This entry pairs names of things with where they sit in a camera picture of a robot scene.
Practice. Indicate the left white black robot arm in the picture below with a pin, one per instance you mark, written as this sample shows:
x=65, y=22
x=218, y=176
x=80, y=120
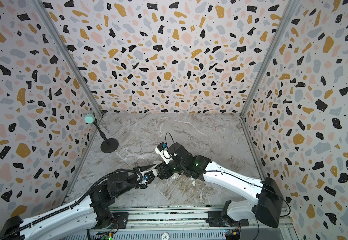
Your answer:
x=88, y=212

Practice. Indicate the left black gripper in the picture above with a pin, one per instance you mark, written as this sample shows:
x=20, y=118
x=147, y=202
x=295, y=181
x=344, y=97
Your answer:
x=144, y=167

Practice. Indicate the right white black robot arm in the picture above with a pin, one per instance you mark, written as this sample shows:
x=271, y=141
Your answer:
x=263, y=199

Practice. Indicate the poker chip 500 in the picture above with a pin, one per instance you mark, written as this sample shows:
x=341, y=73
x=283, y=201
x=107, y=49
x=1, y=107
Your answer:
x=165, y=236

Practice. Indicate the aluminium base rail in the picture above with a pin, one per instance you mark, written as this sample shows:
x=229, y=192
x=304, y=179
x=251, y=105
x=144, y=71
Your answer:
x=184, y=223

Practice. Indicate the mint green microphone on stand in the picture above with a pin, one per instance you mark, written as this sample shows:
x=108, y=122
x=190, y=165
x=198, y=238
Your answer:
x=108, y=145

